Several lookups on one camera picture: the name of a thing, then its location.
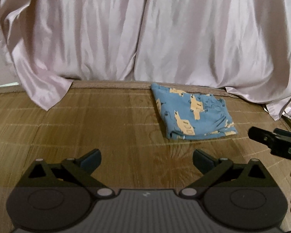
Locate brown bamboo bed mat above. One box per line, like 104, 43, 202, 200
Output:
0, 82, 291, 232

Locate blue patterned child pants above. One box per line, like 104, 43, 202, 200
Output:
151, 83, 238, 140

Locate pink satin blanket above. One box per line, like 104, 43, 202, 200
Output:
0, 0, 291, 119

